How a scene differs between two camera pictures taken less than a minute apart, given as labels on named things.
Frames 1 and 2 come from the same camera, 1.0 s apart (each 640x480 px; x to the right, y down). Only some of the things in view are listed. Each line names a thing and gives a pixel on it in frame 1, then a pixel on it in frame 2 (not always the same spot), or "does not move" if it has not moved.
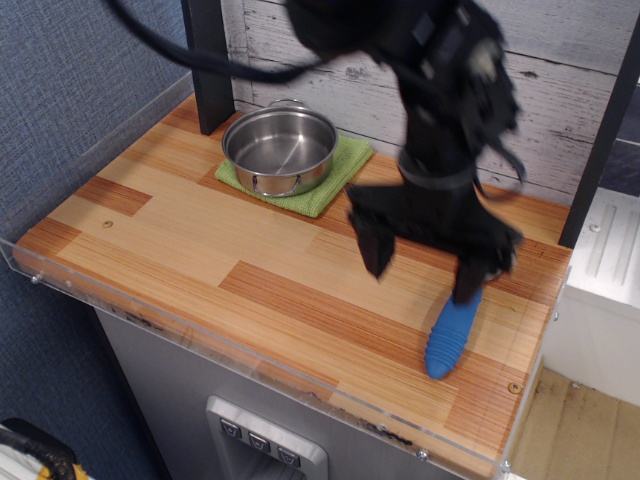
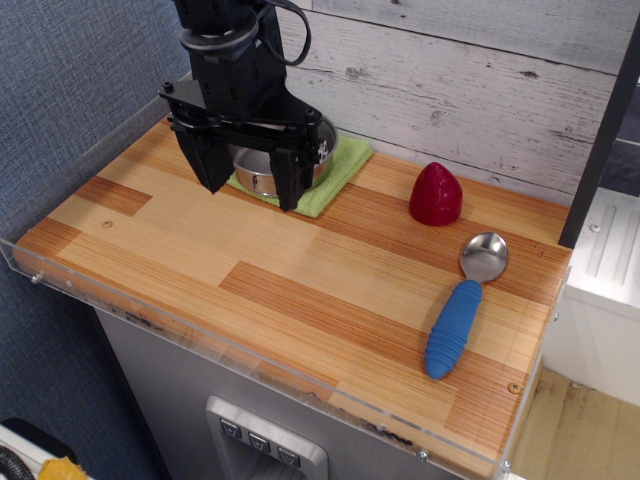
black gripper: (441, 199) → (244, 94)
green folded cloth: (349, 156) does not move
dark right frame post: (597, 149) does not move
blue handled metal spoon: (451, 335) does not move
